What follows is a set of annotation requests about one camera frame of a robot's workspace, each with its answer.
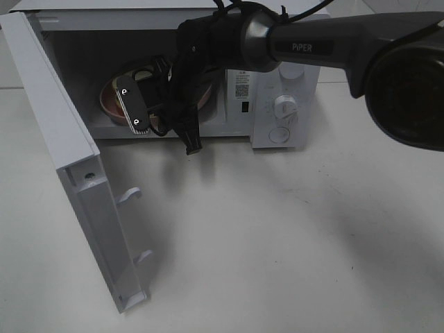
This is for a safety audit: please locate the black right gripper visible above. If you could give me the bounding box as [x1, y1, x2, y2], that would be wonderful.
[147, 55, 215, 155]

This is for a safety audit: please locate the pink round plate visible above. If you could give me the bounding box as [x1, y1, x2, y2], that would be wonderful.
[99, 62, 213, 128]

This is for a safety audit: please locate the round door release button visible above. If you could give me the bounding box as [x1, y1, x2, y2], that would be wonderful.
[268, 127, 290, 144]

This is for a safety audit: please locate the white timer knob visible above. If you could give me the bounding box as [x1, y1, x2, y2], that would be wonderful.
[273, 94, 298, 119]

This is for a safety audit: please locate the white microwave door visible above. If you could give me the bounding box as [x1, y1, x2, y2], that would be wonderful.
[1, 12, 148, 313]

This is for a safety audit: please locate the toast sandwich with lettuce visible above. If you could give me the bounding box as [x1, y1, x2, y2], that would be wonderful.
[132, 67, 153, 82]

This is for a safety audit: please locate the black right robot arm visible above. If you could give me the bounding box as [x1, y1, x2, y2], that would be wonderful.
[147, 3, 443, 153]

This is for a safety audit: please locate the upper white power knob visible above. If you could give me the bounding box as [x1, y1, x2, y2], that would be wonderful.
[279, 64, 305, 80]

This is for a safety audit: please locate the white microwave oven body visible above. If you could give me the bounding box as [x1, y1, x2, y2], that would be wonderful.
[14, 1, 320, 148]

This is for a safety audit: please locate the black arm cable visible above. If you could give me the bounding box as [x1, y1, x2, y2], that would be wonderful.
[148, 0, 334, 138]

